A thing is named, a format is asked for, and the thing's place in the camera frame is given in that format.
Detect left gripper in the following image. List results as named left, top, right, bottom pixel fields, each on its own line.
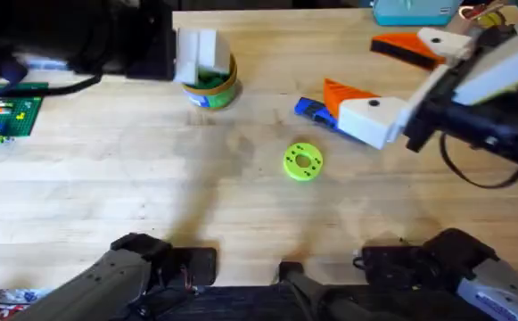
left=126, top=0, right=233, bottom=86

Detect blue electric screwdriver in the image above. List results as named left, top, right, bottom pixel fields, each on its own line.
left=293, top=96, right=369, bottom=144

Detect green tub with toys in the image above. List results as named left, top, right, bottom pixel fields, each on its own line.
left=181, top=53, right=239, bottom=111

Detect teal box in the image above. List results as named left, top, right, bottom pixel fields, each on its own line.
left=371, top=0, right=465, bottom=28

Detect green disc with holes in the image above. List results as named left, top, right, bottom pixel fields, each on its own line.
left=282, top=142, right=325, bottom=182

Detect colourful printed bag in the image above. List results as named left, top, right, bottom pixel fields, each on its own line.
left=0, top=287, right=51, bottom=321

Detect red handled scissors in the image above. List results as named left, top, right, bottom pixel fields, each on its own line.
left=457, top=1, right=507, bottom=29

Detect black cable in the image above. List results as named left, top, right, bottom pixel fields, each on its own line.
left=438, top=132, right=518, bottom=190
left=0, top=72, right=104, bottom=98

